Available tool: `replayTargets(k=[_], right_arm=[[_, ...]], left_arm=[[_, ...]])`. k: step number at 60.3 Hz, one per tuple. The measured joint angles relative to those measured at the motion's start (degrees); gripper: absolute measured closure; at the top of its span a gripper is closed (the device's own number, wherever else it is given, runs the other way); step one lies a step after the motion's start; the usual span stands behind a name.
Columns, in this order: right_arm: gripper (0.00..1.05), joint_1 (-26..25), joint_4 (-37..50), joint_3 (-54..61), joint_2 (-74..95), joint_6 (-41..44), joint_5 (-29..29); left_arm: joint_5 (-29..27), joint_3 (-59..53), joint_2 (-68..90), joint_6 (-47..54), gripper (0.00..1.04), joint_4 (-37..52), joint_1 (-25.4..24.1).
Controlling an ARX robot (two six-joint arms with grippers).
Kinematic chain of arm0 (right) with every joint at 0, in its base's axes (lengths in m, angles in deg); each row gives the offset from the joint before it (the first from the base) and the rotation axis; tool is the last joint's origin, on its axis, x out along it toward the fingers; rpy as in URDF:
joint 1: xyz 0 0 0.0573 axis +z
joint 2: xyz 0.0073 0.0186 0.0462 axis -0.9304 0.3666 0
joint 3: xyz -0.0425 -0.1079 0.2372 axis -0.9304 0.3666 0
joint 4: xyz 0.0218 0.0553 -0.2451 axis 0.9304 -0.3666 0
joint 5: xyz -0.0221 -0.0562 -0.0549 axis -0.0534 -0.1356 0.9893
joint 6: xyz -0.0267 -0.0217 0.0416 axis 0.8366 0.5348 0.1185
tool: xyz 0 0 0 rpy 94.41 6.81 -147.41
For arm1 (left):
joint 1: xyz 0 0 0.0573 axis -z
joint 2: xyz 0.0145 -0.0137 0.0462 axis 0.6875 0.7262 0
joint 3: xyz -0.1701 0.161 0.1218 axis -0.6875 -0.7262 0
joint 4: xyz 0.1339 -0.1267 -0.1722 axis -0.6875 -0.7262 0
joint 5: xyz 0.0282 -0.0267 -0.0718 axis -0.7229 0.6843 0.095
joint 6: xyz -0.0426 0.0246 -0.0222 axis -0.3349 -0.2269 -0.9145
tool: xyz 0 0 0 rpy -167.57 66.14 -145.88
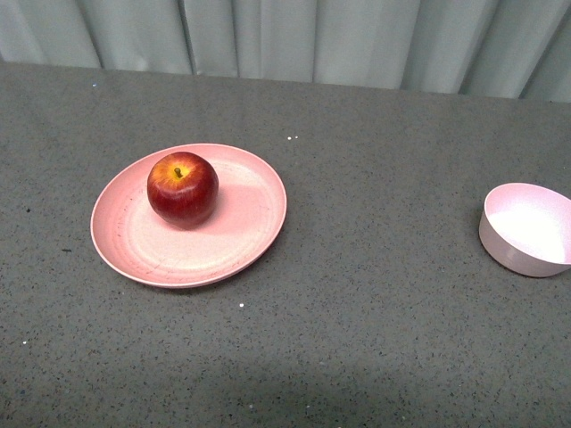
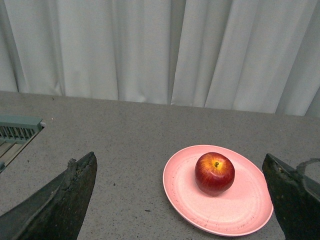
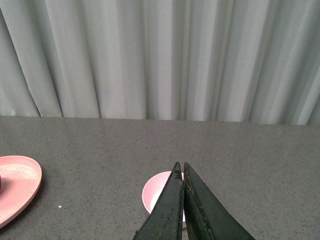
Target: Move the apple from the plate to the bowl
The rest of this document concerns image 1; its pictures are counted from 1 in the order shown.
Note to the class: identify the red apple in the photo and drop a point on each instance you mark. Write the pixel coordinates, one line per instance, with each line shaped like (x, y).
(183, 188)

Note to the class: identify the light pink bowl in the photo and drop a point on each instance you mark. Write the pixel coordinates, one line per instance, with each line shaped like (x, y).
(526, 228)

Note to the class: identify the pink round plate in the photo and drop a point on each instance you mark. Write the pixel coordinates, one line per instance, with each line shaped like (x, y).
(133, 240)

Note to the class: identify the white pleated curtain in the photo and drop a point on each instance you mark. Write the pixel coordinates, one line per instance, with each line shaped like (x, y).
(510, 49)

